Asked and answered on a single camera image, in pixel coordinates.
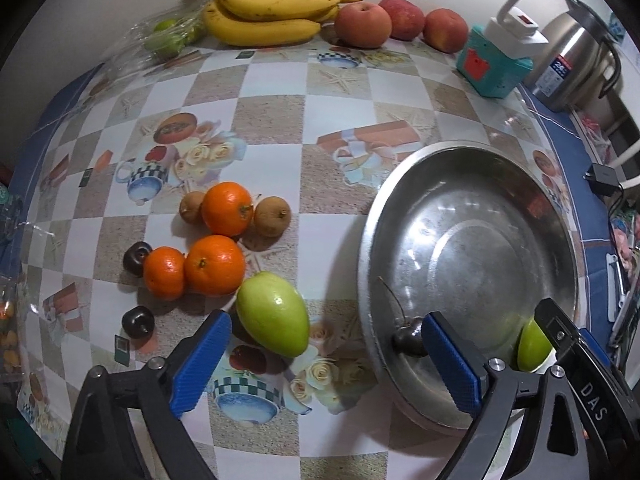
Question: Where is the yellow banana bunch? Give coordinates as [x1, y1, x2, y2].
[202, 0, 366, 47]

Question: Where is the white power adapter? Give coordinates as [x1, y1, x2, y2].
[487, 0, 566, 58]

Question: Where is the red apple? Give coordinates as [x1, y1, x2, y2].
[423, 8, 470, 54]
[334, 2, 393, 50]
[378, 0, 426, 41]

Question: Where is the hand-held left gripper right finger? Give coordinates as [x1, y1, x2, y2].
[421, 311, 631, 480]

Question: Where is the teal plastic box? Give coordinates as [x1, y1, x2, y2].
[456, 24, 534, 100]

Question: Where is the checkered printed tablecloth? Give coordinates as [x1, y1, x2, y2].
[10, 35, 626, 480]

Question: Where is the black power adapter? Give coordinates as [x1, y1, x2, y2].
[584, 162, 623, 196]

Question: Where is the white plastic piece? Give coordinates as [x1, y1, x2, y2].
[606, 253, 624, 321]

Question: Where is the large green oval fruit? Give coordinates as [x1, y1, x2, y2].
[235, 270, 311, 359]

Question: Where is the clear glass cup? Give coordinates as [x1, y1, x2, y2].
[0, 185, 26, 241]

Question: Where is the large brown round fruit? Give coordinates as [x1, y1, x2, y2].
[253, 196, 292, 238]

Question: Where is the small orange tangerine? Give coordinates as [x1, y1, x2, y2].
[143, 246, 187, 301]

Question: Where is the dark cherry with stem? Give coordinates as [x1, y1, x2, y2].
[376, 276, 428, 358]

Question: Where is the clear bag of green fruit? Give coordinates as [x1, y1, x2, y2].
[102, 0, 221, 76]

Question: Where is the small green oval fruit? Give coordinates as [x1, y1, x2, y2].
[516, 317, 555, 373]

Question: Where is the round steel basin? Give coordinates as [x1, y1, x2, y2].
[357, 141, 587, 436]

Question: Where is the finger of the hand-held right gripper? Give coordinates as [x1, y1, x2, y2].
[534, 297, 640, 461]

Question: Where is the white cable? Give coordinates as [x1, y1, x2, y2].
[614, 141, 640, 188]

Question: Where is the stainless steel kettle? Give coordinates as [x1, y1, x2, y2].
[530, 0, 623, 113]

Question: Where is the small brown round fruit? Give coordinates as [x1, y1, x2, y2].
[179, 191, 206, 225]

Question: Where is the clear bag of kumquats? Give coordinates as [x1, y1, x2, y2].
[0, 260, 31, 386]

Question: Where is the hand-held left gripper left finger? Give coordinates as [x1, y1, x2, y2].
[61, 309, 233, 480]

